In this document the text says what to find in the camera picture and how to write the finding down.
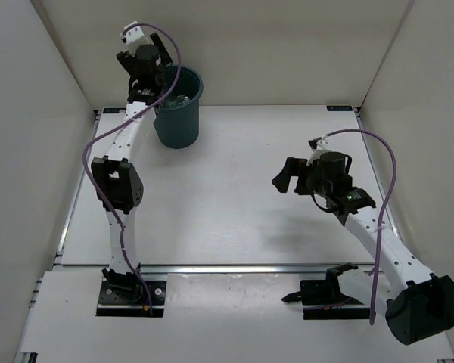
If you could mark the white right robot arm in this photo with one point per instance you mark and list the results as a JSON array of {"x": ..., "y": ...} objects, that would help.
[{"x": 416, "y": 303}]

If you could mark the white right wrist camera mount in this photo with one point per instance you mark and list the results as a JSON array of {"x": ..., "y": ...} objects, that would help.
[{"x": 318, "y": 146}]

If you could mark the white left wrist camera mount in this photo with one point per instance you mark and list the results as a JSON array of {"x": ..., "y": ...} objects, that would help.
[{"x": 133, "y": 37}]

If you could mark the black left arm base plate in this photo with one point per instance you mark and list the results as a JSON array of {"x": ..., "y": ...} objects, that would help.
[{"x": 113, "y": 303}]

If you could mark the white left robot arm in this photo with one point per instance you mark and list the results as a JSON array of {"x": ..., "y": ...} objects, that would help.
[{"x": 120, "y": 187}]

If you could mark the green plastic soda bottle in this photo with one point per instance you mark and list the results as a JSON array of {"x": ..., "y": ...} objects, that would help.
[{"x": 171, "y": 103}]

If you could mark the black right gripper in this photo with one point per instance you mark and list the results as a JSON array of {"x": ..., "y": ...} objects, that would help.
[{"x": 294, "y": 167}]

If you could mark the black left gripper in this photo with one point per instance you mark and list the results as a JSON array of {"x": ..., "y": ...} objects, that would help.
[{"x": 127, "y": 60}]

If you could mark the aluminium front table rail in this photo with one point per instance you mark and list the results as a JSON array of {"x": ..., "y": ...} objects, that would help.
[{"x": 235, "y": 269}]

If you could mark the clear bottle green label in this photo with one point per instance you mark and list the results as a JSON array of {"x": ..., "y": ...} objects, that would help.
[{"x": 182, "y": 101}]

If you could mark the dark teal plastic bin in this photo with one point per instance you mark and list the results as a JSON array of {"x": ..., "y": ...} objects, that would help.
[{"x": 178, "y": 127}]

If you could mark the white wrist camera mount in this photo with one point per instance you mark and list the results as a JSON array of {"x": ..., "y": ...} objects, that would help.
[
  {"x": 318, "y": 146},
  {"x": 133, "y": 37}
]

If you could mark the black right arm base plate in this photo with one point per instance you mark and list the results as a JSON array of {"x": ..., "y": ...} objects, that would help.
[{"x": 322, "y": 299}]

